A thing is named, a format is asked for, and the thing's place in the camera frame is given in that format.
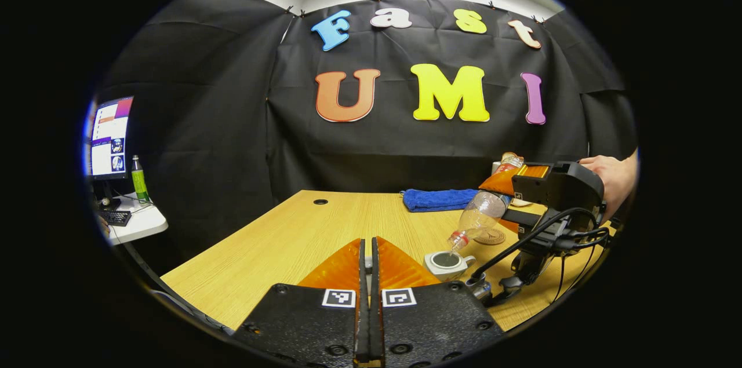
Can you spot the round wooden coaster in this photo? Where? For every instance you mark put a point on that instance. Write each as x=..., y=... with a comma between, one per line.
x=493, y=237

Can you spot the blue folded towel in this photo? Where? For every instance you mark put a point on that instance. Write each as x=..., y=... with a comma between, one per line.
x=435, y=200

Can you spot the black keyboard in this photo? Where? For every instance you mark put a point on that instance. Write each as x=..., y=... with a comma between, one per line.
x=117, y=218

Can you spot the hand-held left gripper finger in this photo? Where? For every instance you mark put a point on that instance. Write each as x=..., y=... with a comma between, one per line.
x=377, y=321
x=363, y=321

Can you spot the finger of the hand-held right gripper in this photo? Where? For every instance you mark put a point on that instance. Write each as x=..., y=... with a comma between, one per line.
x=498, y=181
x=522, y=218

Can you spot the white side table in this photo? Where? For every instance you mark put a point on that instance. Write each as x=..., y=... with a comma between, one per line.
x=145, y=223

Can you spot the white toaster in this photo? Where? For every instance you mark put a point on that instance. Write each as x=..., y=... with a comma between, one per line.
x=496, y=168

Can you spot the black backdrop cloth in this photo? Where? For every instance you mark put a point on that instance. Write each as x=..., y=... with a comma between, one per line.
x=406, y=148

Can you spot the computer monitor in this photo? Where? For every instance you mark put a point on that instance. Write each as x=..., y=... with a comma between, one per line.
x=110, y=136

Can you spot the clear plastic water bottle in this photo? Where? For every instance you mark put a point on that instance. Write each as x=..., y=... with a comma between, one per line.
x=484, y=211

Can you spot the green drink bottle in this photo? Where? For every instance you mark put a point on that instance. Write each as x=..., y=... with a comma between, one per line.
x=139, y=182

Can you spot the white ceramic teacup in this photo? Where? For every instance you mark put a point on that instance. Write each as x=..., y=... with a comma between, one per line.
x=436, y=270

